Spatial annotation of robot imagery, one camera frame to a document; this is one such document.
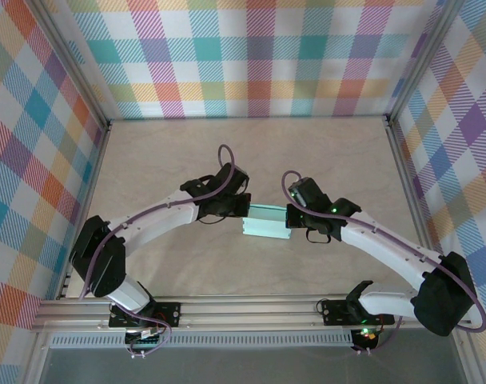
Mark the light teal paper box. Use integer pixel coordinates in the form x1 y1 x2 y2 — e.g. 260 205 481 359
241 203 293 241

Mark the aluminium table side rail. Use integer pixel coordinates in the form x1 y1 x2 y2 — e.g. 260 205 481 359
55 119 113 301
384 115 447 296

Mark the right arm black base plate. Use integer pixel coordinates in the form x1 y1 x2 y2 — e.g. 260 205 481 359
321 298 395 326

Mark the wide aluminium base rail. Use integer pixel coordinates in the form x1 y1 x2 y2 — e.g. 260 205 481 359
30 295 474 333

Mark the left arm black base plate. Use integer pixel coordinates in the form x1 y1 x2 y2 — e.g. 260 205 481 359
108 302 182 330

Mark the perforated grey cable duct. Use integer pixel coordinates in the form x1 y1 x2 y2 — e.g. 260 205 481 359
50 334 354 349

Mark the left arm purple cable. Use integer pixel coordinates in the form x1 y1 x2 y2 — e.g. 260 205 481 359
78 143 238 359

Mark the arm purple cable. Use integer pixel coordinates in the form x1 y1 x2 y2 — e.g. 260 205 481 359
281 170 486 355
78 143 238 359

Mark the aluminium frame post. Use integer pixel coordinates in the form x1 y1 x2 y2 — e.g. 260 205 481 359
34 0 113 133
385 0 468 126

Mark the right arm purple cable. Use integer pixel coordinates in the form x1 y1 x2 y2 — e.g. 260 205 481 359
281 170 486 355

